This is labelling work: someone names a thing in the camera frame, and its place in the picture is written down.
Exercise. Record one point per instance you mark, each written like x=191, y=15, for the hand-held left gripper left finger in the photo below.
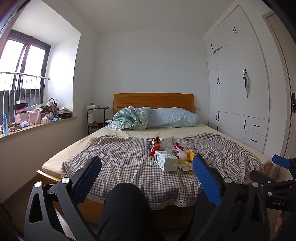
x=89, y=178

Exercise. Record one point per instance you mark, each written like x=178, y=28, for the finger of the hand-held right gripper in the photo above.
x=262, y=179
x=281, y=161

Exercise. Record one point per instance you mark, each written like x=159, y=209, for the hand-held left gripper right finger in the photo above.
x=205, y=178

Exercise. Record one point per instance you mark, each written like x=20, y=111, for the white paper wrapper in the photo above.
x=185, y=166

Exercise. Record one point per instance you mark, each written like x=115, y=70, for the yellow wrapper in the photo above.
x=190, y=155

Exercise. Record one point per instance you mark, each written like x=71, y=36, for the white plastic bag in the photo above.
x=181, y=155

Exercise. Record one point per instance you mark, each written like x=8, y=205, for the red white packet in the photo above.
x=178, y=147

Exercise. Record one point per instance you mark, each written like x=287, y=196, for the white carton box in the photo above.
x=166, y=162

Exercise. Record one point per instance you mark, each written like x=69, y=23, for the red snack packet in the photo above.
x=154, y=151

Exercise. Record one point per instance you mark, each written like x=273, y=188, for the maroon snack bag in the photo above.
x=157, y=141

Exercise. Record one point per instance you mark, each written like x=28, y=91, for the small blue packet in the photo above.
x=150, y=144

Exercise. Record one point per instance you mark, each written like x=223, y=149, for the person's right hand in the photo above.
x=280, y=222

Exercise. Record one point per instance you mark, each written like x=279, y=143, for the cream mattress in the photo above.
x=69, y=153

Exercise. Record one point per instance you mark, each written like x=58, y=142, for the checked blanket with lace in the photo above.
x=129, y=166

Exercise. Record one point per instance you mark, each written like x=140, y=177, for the person's right leg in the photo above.
x=197, y=220

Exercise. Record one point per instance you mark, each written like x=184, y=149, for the person's leg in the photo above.
x=127, y=213
x=197, y=220

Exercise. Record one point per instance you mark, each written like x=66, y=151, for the person's left leg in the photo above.
x=127, y=213

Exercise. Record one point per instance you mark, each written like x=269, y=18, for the dark brown box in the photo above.
x=64, y=115

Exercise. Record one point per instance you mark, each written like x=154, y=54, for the light blue pillow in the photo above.
x=173, y=118

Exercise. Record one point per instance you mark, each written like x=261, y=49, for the blue cloth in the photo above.
x=54, y=119

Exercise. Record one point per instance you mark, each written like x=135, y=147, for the beige windowsill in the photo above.
x=41, y=127

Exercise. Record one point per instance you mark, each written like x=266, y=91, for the black metal side table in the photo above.
x=98, y=108

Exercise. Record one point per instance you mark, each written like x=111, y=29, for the white green small box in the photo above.
x=93, y=106

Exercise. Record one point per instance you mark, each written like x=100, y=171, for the green floral quilt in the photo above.
x=129, y=118

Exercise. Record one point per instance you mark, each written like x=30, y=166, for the white jar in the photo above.
x=44, y=120

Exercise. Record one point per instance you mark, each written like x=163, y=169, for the flat white box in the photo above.
x=65, y=109

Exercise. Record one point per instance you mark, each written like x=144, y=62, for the pink bag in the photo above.
x=34, y=117

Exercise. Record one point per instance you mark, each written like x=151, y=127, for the pale purple cloth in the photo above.
x=25, y=124

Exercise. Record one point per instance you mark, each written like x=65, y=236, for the white built-in wardrobe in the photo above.
x=231, y=92

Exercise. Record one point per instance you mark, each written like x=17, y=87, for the beige door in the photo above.
x=282, y=69

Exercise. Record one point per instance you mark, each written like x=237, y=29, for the stack of gift boxes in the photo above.
x=20, y=111

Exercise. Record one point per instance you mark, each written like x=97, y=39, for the blue bottle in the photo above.
x=5, y=125

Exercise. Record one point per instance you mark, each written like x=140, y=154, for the white metal window railing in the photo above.
x=23, y=74

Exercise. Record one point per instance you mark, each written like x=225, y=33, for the dark framed window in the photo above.
x=34, y=60

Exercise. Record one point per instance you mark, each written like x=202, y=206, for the wooden bed frame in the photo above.
x=152, y=100

